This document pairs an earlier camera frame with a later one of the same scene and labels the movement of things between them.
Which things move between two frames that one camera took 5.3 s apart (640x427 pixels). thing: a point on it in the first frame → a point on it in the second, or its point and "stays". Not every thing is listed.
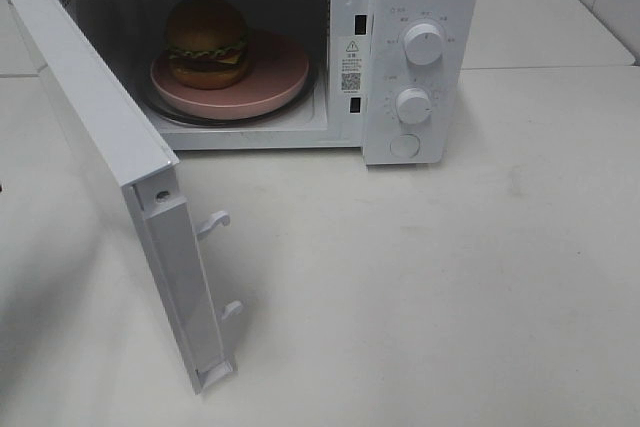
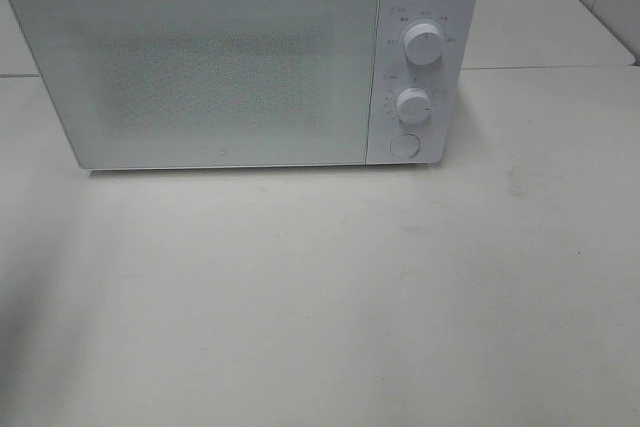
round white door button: x=405 y=145 stays
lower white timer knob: x=413 y=106 stays
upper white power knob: x=424 y=44 stays
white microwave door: x=147 y=171 → x=196 y=71
